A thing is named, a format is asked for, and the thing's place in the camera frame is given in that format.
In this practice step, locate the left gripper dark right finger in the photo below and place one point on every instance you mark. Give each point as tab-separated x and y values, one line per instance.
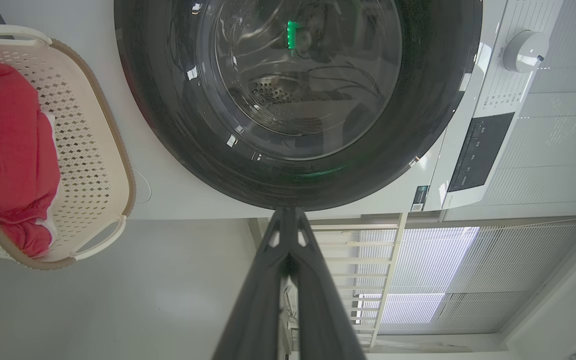
320	310

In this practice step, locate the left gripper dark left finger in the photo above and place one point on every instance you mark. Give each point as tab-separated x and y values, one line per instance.
263	300

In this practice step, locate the red and white garment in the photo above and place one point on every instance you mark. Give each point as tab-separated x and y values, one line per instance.
13	150

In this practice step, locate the white washing machine body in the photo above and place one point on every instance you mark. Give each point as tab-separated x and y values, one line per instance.
168	195

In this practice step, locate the cream laundry basket brown rim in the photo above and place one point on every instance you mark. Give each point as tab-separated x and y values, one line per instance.
93	150

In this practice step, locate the white slatted rack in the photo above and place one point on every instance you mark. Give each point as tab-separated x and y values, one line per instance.
363	260

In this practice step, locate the small dark washer sticker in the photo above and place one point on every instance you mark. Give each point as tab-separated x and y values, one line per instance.
420	198

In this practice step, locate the white window blinds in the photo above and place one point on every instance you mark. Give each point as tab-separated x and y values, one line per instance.
493	260

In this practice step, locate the black washer display panel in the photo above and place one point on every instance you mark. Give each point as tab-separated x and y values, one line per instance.
480	152

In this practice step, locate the white washer control knob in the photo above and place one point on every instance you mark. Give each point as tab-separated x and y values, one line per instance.
524	51

